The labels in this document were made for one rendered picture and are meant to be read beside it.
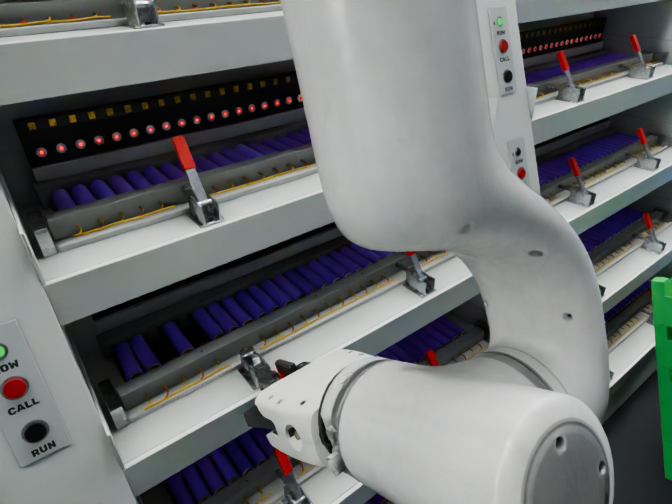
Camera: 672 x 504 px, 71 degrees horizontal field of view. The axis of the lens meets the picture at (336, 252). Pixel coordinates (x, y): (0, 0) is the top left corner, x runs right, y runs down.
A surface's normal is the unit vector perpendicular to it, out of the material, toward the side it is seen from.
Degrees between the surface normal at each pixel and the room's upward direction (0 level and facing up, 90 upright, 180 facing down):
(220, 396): 20
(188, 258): 110
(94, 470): 90
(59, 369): 90
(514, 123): 90
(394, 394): 25
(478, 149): 89
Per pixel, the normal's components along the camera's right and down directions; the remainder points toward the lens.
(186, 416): -0.04, -0.85
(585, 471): 0.52, -0.10
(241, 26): 0.60, 0.40
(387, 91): -0.18, 0.22
